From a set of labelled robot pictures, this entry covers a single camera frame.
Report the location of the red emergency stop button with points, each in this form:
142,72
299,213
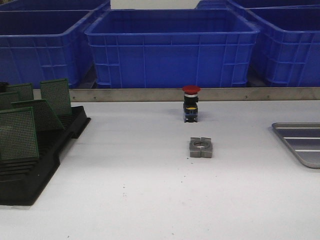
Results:
190,107

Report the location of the blue plastic crate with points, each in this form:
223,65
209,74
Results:
171,48
287,49
41,45

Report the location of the green perforated board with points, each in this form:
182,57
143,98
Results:
44,117
18,137

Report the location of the far left blue crate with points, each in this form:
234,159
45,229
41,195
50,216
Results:
55,5

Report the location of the grey metal square nut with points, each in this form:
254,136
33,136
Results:
200,147

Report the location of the right blue plastic crate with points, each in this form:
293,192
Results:
287,49

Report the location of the left edge green board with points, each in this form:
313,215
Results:
7,98

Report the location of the black slotted board rack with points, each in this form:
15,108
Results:
23,180

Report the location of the silver metal tray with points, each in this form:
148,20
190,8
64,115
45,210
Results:
302,139

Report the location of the rear middle green board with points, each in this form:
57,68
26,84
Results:
25,91

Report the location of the centre blue plastic crate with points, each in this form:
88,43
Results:
171,48

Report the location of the steel table edge rail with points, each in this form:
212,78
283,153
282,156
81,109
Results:
205,94

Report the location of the rear right green board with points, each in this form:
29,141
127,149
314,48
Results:
56,92

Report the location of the far right blue crate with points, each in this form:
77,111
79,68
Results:
247,4

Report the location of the left blue plastic crate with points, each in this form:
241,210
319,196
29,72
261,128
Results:
41,45

